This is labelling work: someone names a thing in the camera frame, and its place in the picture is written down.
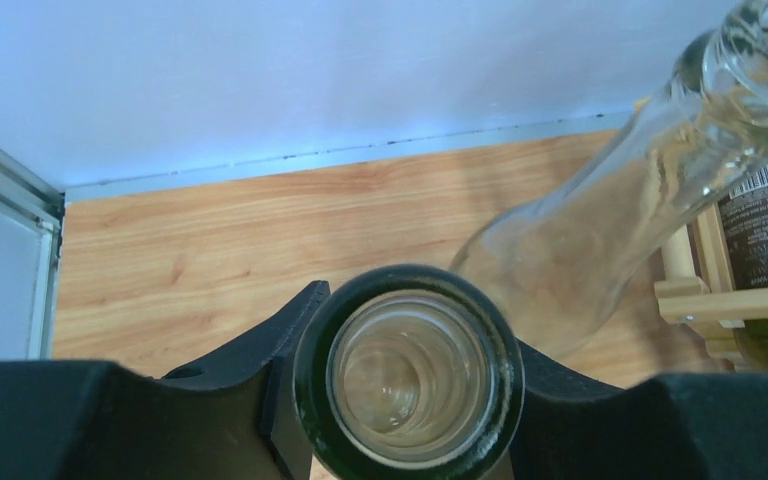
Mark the wooden wine rack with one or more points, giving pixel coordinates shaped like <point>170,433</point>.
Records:
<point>698,289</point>

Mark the clear wine bottle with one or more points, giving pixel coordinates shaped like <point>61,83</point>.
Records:
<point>557,267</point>
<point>408,371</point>

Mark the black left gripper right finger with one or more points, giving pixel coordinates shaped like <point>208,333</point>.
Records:
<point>675,425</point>

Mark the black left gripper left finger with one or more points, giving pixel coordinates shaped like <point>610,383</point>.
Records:
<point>226,415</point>

